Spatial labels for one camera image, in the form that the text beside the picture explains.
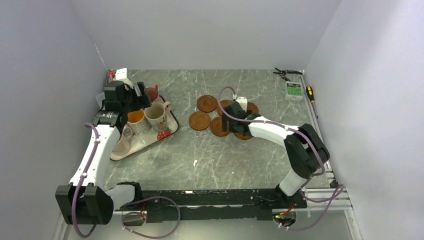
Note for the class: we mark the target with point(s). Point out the black base frame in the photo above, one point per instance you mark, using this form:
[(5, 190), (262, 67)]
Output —
[(211, 204)]

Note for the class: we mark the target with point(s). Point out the orange interior white mug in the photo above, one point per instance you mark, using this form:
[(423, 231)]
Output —
[(138, 122)]

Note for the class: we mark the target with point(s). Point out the dark brown wooden coaster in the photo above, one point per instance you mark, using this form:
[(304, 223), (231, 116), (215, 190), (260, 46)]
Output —
[(242, 136)]

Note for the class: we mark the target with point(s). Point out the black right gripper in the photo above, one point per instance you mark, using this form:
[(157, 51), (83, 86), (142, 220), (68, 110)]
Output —
[(225, 120)]

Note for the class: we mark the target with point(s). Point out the black pliers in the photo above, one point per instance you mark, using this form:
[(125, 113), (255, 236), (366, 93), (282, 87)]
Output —
[(283, 73)]

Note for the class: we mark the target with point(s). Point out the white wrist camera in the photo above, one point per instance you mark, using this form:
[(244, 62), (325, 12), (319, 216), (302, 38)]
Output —
[(120, 75), (243, 102)]

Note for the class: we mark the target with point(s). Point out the pink mug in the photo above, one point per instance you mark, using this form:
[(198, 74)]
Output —
[(154, 95)]

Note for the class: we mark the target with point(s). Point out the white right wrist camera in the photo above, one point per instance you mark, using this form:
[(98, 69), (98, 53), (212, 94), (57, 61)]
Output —
[(243, 102)]

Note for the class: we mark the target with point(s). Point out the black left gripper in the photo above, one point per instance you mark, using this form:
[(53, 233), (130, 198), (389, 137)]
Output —
[(141, 101)]

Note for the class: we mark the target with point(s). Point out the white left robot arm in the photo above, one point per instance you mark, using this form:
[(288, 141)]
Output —
[(83, 200)]

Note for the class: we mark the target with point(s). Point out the yellow black screwdriver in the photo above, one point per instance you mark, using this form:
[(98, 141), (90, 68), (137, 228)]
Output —
[(310, 95)]

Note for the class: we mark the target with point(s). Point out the cream patterned mug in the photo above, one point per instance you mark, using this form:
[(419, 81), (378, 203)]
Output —
[(157, 114)]

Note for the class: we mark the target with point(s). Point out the white green electronic device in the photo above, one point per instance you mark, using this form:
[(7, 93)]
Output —
[(293, 91)]

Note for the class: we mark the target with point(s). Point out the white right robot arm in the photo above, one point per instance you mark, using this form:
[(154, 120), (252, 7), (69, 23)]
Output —
[(304, 147)]

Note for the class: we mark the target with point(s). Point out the white strawberry serving tray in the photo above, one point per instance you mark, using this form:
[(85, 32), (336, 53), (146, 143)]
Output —
[(141, 143)]

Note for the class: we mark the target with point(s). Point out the clear plastic screw box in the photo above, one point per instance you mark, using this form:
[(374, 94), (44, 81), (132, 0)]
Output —
[(99, 98)]

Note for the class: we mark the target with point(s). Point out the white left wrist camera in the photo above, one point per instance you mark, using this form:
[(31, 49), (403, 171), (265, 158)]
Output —
[(120, 75)]

